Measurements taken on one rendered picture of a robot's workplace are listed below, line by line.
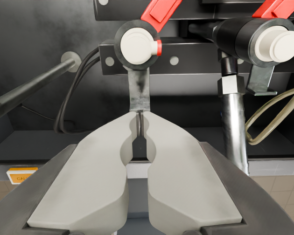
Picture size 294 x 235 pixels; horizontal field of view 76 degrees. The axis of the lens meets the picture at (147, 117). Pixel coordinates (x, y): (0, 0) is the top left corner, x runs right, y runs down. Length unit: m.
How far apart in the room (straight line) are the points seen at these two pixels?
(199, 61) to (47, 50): 0.29
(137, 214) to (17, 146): 0.44
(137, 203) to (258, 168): 0.45
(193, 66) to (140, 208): 0.57
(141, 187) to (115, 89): 0.47
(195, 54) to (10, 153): 0.39
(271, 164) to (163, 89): 0.25
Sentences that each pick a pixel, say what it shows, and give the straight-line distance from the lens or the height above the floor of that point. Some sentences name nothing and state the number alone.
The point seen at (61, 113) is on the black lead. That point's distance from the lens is 0.24.
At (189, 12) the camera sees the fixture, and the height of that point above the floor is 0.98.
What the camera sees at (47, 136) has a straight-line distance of 0.48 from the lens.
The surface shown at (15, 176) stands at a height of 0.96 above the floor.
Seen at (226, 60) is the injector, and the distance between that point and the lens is 0.19.
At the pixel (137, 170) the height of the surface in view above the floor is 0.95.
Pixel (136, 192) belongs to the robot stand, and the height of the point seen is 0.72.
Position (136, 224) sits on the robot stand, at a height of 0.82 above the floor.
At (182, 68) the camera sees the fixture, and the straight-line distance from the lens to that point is 0.25.
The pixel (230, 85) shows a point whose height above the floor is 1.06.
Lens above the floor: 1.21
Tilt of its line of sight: 62 degrees down
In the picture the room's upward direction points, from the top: 178 degrees clockwise
